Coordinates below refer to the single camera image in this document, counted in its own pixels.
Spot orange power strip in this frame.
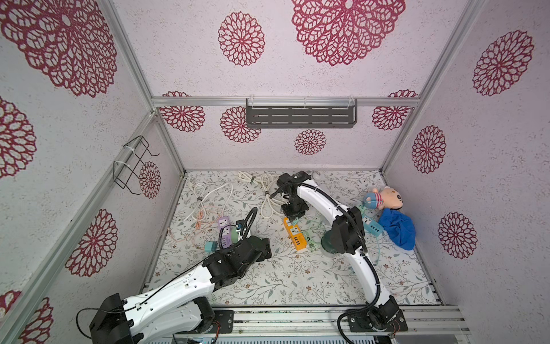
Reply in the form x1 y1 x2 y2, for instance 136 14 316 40
283 217 307 251

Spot dark green meat grinder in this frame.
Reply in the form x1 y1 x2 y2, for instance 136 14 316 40
322 230 345 255

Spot orange thin cable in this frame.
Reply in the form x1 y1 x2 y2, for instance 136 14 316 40
192 206 224 231

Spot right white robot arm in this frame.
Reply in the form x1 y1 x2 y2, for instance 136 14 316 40
270 171 408 341

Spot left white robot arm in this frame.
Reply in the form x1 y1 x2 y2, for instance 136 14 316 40
89 236 272 343

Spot teal small charger adapter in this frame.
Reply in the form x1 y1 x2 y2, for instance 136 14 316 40
204 241 218 254

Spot teal power strip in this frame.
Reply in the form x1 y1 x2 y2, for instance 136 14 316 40
362 215 384 238

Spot pig plush toy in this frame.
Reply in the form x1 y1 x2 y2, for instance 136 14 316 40
362 186 404 211

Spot blue cloth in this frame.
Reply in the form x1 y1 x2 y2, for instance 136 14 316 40
378 209 416 251

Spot white coiled cord bundle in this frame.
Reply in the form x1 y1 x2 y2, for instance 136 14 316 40
184 171 293 220

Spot grey wall shelf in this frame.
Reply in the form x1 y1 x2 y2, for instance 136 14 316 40
245 98 358 129

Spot black wire rack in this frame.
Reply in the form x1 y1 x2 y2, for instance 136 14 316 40
112 136 162 199

